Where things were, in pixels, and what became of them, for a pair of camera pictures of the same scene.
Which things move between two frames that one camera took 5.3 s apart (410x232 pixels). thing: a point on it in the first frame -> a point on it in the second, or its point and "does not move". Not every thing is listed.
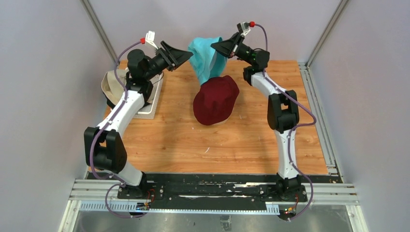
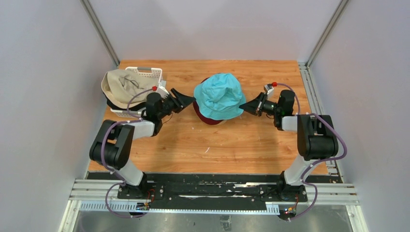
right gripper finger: x=228 y=47 -> x=251 y=106
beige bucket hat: x=113 y=88 does not move
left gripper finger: x=176 y=57 -> x=183 y=100
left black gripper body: x=159 y=63 -> x=169 y=105
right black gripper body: x=244 y=52 -> x=266 y=106
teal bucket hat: x=207 y=61 -> x=219 y=96
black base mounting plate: x=225 y=188 does not move
